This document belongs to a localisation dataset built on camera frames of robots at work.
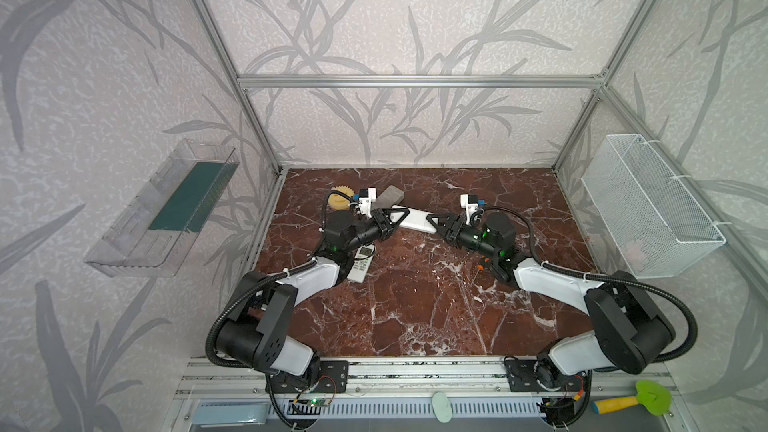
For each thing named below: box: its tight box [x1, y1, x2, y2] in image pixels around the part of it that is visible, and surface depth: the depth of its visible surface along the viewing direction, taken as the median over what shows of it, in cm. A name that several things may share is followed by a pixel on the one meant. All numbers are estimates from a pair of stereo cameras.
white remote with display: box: [346, 243, 376, 284], surface depth 93 cm
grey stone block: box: [372, 185, 404, 210], surface depth 110 cm
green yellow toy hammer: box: [592, 379, 672, 416], surface depth 70 cm
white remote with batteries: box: [390, 205, 439, 234], surface depth 79 cm
